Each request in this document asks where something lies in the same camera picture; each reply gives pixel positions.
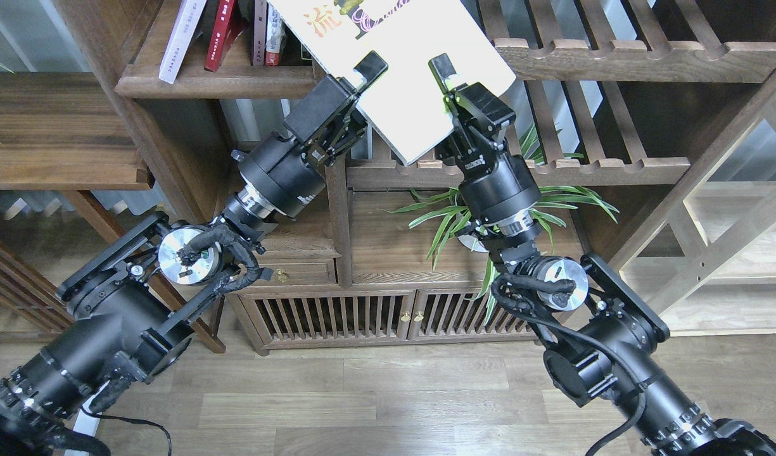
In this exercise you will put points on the red white upright book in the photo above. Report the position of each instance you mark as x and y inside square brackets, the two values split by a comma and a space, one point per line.
[275, 37]

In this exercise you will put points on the light wooden shelf frame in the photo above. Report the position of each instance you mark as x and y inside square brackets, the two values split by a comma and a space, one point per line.
[711, 270]

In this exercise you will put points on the brass drawer knob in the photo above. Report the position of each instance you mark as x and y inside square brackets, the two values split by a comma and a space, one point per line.
[281, 276]

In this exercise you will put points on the white metal leg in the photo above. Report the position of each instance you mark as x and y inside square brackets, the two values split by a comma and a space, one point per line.
[86, 424]

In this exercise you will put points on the green spider plant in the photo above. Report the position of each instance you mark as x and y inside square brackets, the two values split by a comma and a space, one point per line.
[456, 215]

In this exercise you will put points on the white paperback book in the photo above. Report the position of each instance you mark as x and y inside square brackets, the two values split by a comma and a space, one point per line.
[186, 24]

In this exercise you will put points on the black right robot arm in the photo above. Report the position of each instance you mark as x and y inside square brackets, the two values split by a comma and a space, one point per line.
[598, 334]

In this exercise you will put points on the dark maroon upright book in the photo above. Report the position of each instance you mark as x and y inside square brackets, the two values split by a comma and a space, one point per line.
[259, 26]

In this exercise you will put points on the red paperback book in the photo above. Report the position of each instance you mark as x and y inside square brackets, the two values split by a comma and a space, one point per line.
[223, 23]

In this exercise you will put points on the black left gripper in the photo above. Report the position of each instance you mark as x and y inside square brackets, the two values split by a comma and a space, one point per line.
[326, 122]

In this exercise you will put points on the white plant pot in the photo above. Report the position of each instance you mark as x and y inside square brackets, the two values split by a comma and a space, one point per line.
[472, 244]

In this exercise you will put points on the yellow green paperback book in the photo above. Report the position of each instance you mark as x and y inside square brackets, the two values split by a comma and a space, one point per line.
[405, 104]

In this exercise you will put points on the dark slatted wooden rack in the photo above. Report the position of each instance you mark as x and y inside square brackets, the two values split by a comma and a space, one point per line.
[28, 294]

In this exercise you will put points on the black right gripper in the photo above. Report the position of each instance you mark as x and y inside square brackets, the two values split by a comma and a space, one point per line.
[479, 123]

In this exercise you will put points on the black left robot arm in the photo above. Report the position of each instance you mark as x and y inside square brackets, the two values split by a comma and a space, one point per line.
[135, 304]

